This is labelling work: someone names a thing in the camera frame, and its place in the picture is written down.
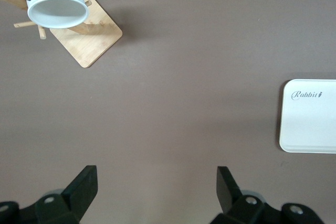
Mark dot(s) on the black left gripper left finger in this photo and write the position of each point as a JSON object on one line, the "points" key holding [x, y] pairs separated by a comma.
{"points": [[78, 195]]}

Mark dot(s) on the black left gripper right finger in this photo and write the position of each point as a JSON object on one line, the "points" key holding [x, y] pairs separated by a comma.
{"points": [[231, 197]]}

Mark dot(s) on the white rabbit print tray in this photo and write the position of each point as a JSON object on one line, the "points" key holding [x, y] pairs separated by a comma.
{"points": [[307, 124]]}

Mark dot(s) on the wooden mug tree stand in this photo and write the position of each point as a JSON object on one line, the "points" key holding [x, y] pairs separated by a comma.
{"points": [[86, 48]]}

